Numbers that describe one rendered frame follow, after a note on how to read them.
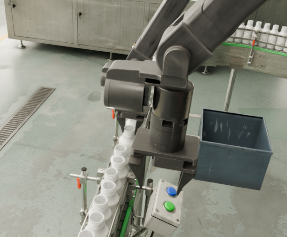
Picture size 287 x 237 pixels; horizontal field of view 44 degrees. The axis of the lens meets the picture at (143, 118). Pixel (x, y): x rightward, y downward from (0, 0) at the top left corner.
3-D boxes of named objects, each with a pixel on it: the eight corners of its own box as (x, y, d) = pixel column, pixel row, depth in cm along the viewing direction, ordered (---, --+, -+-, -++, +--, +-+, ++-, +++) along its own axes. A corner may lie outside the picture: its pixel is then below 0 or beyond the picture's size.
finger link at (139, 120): (123, 126, 117) (125, 101, 112) (144, 130, 116) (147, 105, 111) (118, 137, 111) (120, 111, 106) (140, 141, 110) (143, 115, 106)
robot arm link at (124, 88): (192, 50, 44) (195, 30, 51) (100, 37, 45) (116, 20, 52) (179, 131, 50) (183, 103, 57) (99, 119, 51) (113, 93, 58)
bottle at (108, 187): (107, 240, 100) (109, 196, 91) (92, 228, 103) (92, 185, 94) (122, 227, 104) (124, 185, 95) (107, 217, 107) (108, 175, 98)
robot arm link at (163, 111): (194, 87, 48) (195, 72, 53) (144, 80, 49) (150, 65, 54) (187, 130, 51) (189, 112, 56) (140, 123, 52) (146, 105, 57)
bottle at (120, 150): (114, 195, 115) (115, 155, 106) (106, 184, 119) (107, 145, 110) (131, 190, 117) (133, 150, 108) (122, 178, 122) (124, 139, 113)
